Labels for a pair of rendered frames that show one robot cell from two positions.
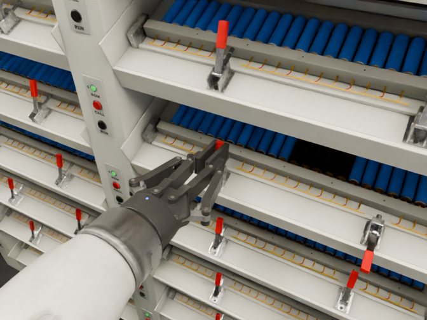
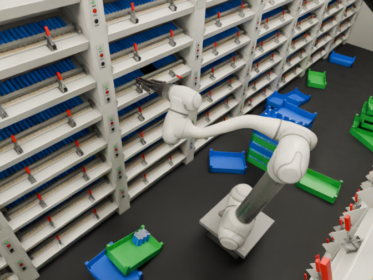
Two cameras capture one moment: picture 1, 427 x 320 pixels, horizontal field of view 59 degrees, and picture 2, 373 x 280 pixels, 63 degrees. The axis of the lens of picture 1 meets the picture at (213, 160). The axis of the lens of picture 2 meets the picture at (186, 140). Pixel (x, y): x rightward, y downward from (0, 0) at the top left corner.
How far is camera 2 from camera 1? 147 cm
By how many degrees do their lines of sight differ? 56
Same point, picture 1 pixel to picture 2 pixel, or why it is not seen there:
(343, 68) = (153, 40)
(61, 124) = (82, 119)
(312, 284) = (164, 104)
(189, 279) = (132, 148)
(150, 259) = not seen: hidden behind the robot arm
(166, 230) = not seen: hidden behind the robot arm
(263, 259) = (151, 110)
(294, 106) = (154, 53)
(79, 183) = (84, 148)
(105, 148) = (107, 109)
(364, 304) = not seen: hidden behind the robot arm
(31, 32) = (74, 85)
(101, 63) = (109, 75)
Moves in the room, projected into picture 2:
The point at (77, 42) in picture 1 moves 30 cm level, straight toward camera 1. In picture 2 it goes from (101, 73) to (164, 73)
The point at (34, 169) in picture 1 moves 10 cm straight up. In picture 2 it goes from (61, 163) to (57, 149)
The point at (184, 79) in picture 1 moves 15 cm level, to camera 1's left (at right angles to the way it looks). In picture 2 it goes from (130, 64) to (118, 78)
